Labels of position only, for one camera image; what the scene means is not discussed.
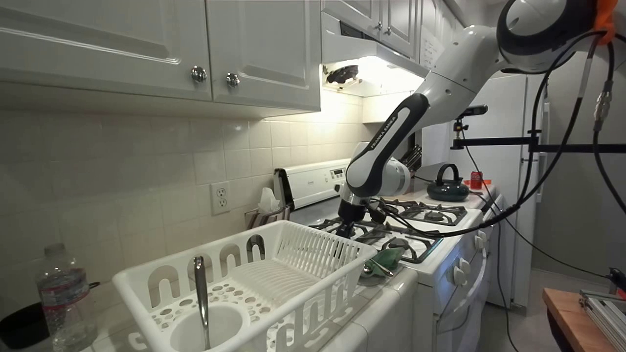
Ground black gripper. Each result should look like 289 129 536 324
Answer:
334 193 370 240

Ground white utensil cup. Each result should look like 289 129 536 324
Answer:
166 301 250 352

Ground black stove grate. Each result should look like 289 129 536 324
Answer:
309 213 393 246
379 233 440 266
389 197 469 229

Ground white plastic dish rack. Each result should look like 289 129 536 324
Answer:
111 219 381 352

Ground green dish cloth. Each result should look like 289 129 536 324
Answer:
358 246 407 285

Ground striped tissue box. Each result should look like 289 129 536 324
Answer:
242 201 293 231

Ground black kettle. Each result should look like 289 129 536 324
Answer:
424 162 471 203

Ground white power outlet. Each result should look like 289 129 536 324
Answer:
207 178 235 217

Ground red container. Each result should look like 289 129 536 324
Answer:
467 168 487 193

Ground white gas stove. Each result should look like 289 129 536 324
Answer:
272 156 508 352

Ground white range hood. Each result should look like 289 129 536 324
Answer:
321 12 426 102

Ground silver table utensil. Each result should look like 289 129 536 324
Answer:
190 254 213 350

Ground silver cabinet knob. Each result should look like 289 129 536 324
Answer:
188 62 209 84
223 68 244 90

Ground white cabinets over range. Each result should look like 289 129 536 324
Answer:
321 0 462 70

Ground wooden table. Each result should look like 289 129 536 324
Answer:
540 285 626 352

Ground clear water bottle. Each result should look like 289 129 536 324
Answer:
33 240 102 352

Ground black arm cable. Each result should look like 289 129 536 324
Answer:
364 27 626 240

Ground black mounted camera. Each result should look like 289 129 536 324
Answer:
454 104 491 133

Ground black camera mount rod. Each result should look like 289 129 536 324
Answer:
448 129 626 156

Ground black base cable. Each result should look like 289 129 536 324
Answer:
589 31 626 217

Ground metal base frame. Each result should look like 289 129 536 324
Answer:
577 285 626 350

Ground white upper wall cabinet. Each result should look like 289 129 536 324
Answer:
0 0 325 121

